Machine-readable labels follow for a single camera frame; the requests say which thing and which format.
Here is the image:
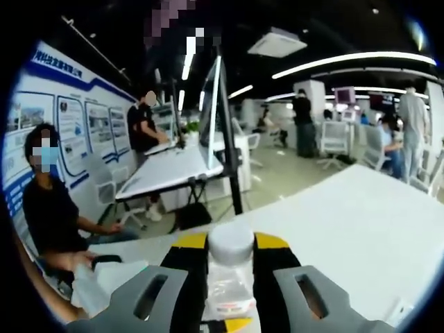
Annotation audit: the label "ceiling light strip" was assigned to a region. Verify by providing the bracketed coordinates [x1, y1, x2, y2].
[272, 51, 436, 80]

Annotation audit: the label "silver laptop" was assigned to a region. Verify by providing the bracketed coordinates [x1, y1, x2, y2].
[114, 54, 226, 203]

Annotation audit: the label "white table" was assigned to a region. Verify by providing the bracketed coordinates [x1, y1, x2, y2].
[88, 162, 444, 333]

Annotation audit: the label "black bag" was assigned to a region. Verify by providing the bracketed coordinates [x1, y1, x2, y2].
[175, 203, 213, 232]

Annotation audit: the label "black laptop stand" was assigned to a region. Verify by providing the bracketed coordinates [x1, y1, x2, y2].
[187, 175, 210, 211]

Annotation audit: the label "pink monitor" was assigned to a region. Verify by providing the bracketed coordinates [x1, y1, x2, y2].
[334, 86, 357, 105]

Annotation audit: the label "black stand pole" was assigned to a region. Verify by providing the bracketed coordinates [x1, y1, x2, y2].
[169, 78, 185, 151]
[215, 44, 244, 216]

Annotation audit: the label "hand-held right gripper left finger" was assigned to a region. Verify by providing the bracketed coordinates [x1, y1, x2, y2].
[65, 232, 210, 333]

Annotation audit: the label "blue white wall board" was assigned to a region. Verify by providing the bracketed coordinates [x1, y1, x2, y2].
[2, 40, 137, 226]

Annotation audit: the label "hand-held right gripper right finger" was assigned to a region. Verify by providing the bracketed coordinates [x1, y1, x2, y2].
[252, 232, 396, 333]

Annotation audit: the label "clear water bottle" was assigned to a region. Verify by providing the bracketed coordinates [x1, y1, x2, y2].
[202, 221, 258, 323]

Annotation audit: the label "ceiling air vent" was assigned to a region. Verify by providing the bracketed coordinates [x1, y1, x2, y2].
[248, 26, 308, 58]

